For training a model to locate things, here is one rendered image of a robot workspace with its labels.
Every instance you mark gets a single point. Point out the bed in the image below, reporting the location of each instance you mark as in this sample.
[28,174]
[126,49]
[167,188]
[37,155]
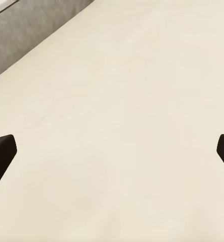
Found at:
[116,107]

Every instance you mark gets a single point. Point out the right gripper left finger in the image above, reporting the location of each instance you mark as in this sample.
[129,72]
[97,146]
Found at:
[8,150]

